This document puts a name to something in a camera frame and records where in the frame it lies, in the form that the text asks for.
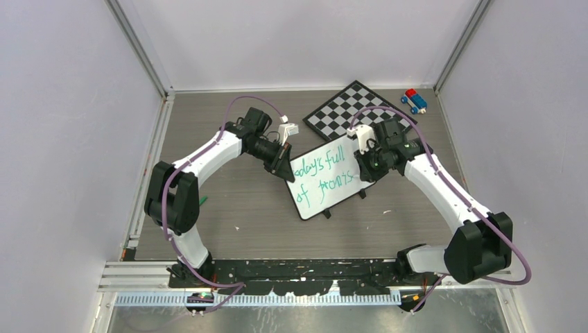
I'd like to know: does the red blue toy car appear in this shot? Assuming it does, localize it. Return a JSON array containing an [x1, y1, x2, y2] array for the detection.
[[401, 88, 428, 114]]

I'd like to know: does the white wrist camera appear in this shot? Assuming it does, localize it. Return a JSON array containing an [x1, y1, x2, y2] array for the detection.
[[277, 115, 300, 146], [347, 124, 378, 155]]

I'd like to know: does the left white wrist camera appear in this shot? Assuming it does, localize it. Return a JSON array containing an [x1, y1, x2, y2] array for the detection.
[[277, 115, 300, 146]]

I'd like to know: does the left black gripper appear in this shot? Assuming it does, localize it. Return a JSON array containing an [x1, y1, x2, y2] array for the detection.
[[247, 138, 295, 183]]

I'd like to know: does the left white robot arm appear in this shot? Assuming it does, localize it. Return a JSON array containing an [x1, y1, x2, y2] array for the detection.
[[144, 108, 299, 287]]

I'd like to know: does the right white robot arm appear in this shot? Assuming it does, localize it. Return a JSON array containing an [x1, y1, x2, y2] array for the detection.
[[347, 119, 512, 285]]

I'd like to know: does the small whiteboard with stand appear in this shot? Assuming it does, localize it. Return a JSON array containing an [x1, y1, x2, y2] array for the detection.
[[286, 135, 373, 221]]

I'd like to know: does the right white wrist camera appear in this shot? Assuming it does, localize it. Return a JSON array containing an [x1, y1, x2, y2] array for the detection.
[[347, 124, 378, 155]]

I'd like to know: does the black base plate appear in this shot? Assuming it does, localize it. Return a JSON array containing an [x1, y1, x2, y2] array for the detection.
[[168, 258, 443, 298]]

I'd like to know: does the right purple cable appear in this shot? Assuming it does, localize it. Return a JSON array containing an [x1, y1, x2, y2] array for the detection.
[[349, 105, 533, 316]]

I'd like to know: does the black white checkerboard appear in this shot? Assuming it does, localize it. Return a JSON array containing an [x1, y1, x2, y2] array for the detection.
[[303, 80, 412, 141]]

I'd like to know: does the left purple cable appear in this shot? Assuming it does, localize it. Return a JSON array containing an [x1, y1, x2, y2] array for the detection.
[[158, 95, 291, 315]]

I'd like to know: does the purple cable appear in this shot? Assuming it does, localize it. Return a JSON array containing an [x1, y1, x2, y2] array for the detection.
[[158, 95, 291, 315], [349, 105, 533, 316]]

